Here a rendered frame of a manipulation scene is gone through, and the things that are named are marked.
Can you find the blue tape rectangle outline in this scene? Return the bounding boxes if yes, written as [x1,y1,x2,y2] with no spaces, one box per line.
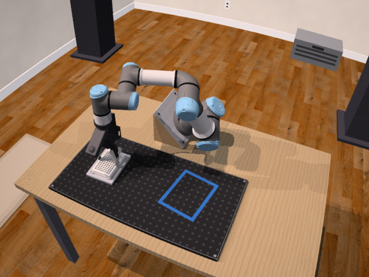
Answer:
[158,169,219,222]

